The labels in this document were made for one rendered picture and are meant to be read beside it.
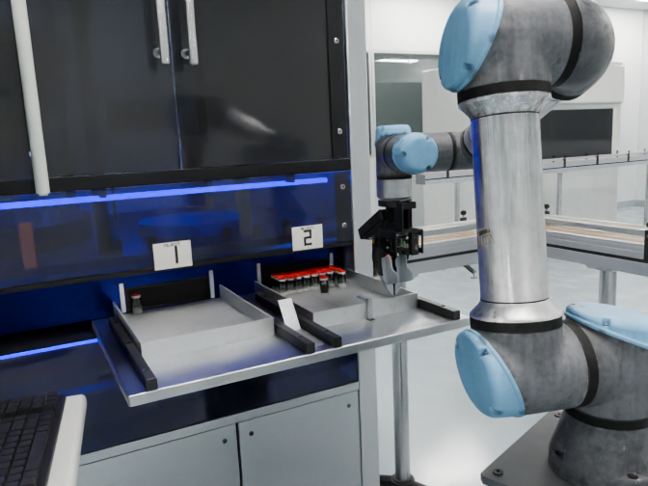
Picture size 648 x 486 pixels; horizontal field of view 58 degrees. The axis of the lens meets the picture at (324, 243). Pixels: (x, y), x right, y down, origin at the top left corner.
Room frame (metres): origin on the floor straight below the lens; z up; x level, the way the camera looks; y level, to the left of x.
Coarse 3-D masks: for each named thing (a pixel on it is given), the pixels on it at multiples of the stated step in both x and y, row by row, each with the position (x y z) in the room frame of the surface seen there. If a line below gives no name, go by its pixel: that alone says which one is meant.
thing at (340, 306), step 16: (352, 272) 1.52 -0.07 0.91; (256, 288) 1.44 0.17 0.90; (336, 288) 1.47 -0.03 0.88; (352, 288) 1.46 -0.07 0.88; (368, 288) 1.45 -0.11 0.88; (384, 288) 1.38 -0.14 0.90; (400, 288) 1.32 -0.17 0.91; (304, 304) 1.34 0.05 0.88; (320, 304) 1.33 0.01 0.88; (336, 304) 1.32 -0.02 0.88; (352, 304) 1.32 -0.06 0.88; (384, 304) 1.23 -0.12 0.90; (400, 304) 1.25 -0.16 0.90; (416, 304) 1.27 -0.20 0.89; (320, 320) 1.16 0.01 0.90; (336, 320) 1.17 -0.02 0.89; (352, 320) 1.19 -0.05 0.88
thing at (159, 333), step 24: (120, 312) 1.22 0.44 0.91; (144, 312) 1.32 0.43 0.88; (168, 312) 1.31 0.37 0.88; (192, 312) 1.31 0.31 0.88; (216, 312) 1.30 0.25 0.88; (240, 312) 1.29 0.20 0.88; (264, 312) 1.17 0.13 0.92; (144, 336) 1.15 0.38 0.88; (168, 336) 1.15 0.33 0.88; (192, 336) 1.06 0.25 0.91; (216, 336) 1.08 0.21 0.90; (240, 336) 1.10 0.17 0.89; (264, 336) 1.12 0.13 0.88
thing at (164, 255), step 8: (184, 240) 1.32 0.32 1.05; (160, 248) 1.29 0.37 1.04; (168, 248) 1.30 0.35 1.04; (184, 248) 1.32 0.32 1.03; (160, 256) 1.29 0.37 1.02; (168, 256) 1.30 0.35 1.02; (184, 256) 1.31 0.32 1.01; (160, 264) 1.29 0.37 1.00; (168, 264) 1.30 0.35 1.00; (176, 264) 1.31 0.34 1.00; (184, 264) 1.31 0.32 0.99; (192, 264) 1.32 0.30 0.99
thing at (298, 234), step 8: (320, 224) 1.48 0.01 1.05; (296, 232) 1.45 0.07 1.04; (304, 232) 1.45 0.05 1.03; (312, 232) 1.47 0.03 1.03; (320, 232) 1.48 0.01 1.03; (296, 240) 1.44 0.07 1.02; (312, 240) 1.47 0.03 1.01; (320, 240) 1.48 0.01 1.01; (296, 248) 1.44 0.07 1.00; (304, 248) 1.45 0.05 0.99; (312, 248) 1.47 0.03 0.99
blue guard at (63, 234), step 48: (96, 192) 1.24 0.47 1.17; (144, 192) 1.28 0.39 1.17; (192, 192) 1.33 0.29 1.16; (240, 192) 1.38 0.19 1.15; (288, 192) 1.44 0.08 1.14; (336, 192) 1.50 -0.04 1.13; (0, 240) 1.15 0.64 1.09; (48, 240) 1.19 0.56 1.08; (96, 240) 1.23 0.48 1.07; (144, 240) 1.28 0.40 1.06; (192, 240) 1.33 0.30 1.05; (240, 240) 1.38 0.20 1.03; (288, 240) 1.44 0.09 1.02; (336, 240) 1.50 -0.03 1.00
